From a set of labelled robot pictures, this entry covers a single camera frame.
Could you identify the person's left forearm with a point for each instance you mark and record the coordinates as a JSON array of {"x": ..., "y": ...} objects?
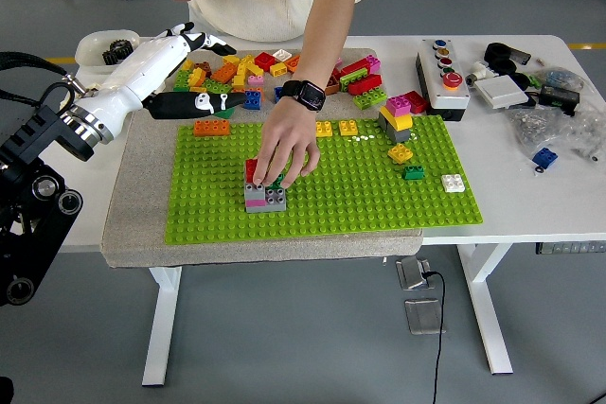
[{"x": 322, "y": 35}]

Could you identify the black power adapter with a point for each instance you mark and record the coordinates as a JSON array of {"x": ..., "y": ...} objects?
[{"x": 559, "y": 96}]

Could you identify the white pipe connector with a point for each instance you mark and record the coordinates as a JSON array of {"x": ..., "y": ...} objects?
[{"x": 478, "y": 74}]

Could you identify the yellow small brick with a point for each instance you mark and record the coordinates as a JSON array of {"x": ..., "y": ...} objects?
[{"x": 188, "y": 64}]

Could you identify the pink square brick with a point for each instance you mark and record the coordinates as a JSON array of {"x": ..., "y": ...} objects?
[{"x": 397, "y": 103}]

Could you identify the yellow long brick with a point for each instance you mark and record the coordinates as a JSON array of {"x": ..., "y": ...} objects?
[{"x": 241, "y": 74}]

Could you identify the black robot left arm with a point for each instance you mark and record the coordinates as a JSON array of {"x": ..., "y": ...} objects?
[{"x": 28, "y": 196}]

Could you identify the red square brick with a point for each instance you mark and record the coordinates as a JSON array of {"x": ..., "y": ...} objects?
[
  {"x": 264, "y": 61},
  {"x": 251, "y": 168}
]

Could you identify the dark green two-by-four brick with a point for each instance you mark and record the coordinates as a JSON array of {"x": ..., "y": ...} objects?
[{"x": 227, "y": 114}]

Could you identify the brown square brick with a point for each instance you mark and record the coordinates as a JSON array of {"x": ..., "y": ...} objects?
[{"x": 332, "y": 88}]

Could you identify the dark green square brick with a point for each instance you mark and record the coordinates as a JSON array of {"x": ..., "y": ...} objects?
[
  {"x": 414, "y": 172},
  {"x": 277, "y": 185}
]

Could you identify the green plastic clip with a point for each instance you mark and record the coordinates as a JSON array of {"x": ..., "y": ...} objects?
[{"x": 535, "y": 81}]

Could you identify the brown small brick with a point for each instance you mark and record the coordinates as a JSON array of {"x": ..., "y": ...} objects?
[{"x": 203, "y": 66}]

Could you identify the metal floor socket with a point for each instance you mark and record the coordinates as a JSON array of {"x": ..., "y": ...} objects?
[
  {"x": 413, "y": 272},
  {"x": 423, "y": 316}
]

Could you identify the table height control panel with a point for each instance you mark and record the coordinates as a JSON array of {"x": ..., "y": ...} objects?
[{"x": 570, "y": 248}]

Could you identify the grey square brick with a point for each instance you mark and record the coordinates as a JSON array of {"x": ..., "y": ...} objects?
[{"x": 398, "y": 135}]

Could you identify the red long brick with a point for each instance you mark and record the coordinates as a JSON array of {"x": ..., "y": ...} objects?
[{"x": 355, "y": 66}]

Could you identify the green studded baseplate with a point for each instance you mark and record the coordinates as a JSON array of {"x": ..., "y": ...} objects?
[{"x": 355, "y": 196}]

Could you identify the clear bag of screws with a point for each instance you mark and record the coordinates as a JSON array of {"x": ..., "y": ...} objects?
[{"x": 549, "y": 129}]

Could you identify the white table leg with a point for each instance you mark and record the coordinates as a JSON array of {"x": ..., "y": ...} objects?
[
  {"x": 161, "y": 328},
  {"x": 487, "y": 309}
]

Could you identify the white oval bowl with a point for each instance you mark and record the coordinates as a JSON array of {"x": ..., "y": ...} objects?
[{"x": 87, "y": 56}]

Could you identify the black wristwatch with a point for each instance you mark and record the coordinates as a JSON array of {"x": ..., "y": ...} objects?
[{"x": 305, "y": 94}]

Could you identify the person's left hand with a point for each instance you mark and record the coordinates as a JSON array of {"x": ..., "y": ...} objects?
[{"x": 289, "y": 139}]

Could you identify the grey long brick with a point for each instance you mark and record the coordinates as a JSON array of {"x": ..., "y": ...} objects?
[{"x": 277, "y": 200}]

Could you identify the blue square brick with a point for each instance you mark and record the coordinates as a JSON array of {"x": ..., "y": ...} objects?
[
  {"x": 278, "y": 94},
  {"x": 544, "y": 157},
  {"x": 253, "y": 100}
]

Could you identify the push-button control box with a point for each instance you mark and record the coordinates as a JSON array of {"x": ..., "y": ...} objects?
[{"x": 445, "y": 96}]

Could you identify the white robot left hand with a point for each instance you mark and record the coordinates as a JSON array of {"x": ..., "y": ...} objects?
[{"x": 137, "y": 70}]

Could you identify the black gear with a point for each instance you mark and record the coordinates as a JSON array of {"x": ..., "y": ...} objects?
[{"x": 113, "y": 51}]

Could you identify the orange two-by-three brick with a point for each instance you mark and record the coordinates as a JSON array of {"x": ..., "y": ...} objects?
[{"x": 223, "y": 73}]

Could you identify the white square brick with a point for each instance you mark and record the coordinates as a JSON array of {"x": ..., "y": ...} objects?
[{"x": 453, "y": 184}]

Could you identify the red two-by-four brick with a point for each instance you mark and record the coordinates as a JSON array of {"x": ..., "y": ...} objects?
[{"x": 365, "y": 85}]

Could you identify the grey-brown mat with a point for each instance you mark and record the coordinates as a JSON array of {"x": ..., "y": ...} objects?
[{"x": 284, "y": 252}]

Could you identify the orange two-by-four brick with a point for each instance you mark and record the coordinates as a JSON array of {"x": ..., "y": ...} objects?
[
  {"x": 212, "y": 127},
  {"x": 291, "y": 62}
]

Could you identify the yellow wide brick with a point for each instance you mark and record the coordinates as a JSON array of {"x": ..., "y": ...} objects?
[{"x": 397, "y": 121}]

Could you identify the white wall switch panel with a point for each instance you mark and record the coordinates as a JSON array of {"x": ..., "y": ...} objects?
[{"x": 501, "y": 93}]

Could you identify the light green two-by-four brick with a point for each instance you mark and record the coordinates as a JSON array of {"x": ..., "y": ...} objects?
[
  {"x": 218, "y": 86},
  {"x": 369, "y": 99},
  {"x": 352, "y": 78}
]

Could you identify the clear bag blue parts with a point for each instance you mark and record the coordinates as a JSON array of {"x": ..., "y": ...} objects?
[{"x": 558, "y": 77}]

